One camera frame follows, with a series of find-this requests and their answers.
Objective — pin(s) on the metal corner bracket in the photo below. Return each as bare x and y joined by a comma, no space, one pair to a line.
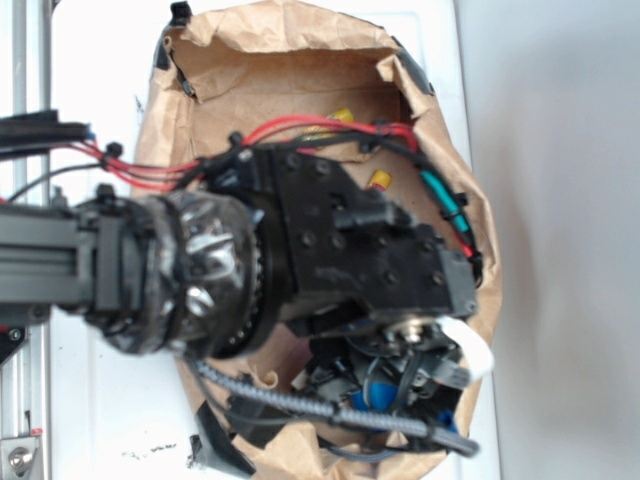
21,458

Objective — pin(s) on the aluminium extrusion rail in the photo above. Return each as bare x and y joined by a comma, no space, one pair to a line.
29,228

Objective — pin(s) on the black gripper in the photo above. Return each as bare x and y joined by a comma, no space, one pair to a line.
342,261

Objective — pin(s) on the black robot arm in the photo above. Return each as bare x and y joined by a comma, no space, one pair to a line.
130,270

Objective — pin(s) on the brown paper bag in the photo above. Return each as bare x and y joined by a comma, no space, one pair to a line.
284,410

